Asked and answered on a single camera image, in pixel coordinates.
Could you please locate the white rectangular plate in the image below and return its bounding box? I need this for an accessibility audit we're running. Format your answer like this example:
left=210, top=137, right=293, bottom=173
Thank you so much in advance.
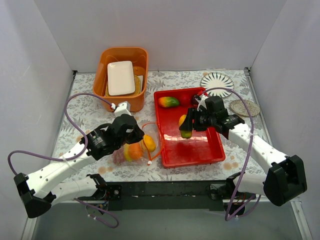
left=107, top=61, right=136, bottom=96

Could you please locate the yellow woven basket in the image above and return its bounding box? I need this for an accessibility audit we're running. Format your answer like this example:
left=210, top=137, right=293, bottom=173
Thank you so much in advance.
left=105, top=74, right=141, bottom=97

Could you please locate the clear zip top bag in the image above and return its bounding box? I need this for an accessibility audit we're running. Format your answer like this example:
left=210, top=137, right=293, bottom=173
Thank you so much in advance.
left=111, top=122, right=164, bottom=167

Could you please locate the red apple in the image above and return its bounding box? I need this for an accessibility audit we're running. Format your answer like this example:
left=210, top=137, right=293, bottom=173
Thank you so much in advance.
left=179, top=94, right=192, bottom=107

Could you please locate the orange tangerine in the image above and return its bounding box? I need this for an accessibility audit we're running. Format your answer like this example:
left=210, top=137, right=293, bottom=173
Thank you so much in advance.
left=128, top=142, right=144, bottom=161

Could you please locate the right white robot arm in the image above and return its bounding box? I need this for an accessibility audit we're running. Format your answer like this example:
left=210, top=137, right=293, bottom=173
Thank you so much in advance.
left=179, top=95, right=307, bottom=207

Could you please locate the speckled small round plate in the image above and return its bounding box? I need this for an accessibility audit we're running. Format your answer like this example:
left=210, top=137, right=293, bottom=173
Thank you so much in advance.
left=229, top=100, right=261, bottom=117

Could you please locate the green yellow mango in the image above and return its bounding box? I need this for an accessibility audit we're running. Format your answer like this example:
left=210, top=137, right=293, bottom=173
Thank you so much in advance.
left=178, top=114, right=192, bottom=139

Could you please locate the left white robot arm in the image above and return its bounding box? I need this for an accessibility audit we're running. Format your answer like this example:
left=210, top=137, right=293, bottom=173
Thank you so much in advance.
left=13, top=114, right=145, bottom=219

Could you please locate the red plastic tray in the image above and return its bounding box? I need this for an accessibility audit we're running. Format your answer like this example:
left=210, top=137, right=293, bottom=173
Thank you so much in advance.
left=153, top=87, right=226, bottom=168

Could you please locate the dark purple passion fruit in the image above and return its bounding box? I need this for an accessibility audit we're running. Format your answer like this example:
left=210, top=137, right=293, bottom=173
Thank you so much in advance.
left=191, top=94, right=201, bottom=107

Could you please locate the yellow lemon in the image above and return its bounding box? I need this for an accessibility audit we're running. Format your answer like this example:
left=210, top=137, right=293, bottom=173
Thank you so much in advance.
left=140, top=134, right=157, bottom=153

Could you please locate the orange plastic bin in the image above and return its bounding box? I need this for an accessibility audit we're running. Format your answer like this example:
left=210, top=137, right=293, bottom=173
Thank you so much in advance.
left=92, top=47, right=149, bottom=112

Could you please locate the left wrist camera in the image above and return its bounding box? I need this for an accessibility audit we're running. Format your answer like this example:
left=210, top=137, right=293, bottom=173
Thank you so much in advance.
left=111, top=101, right=131, bottom=117

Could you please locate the striped round plate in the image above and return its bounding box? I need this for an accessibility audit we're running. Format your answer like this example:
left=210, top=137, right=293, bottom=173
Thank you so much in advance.
left=200, top=72, right=235, bottom=98

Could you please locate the purple grape bunch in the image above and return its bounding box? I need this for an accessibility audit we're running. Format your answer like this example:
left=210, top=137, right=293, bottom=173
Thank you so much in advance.
left=111, top=148, right=126, bottom=165

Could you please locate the red green mango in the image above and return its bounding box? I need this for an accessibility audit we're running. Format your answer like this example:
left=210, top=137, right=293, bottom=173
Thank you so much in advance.
left=157, top=96, right=180, bottom=108

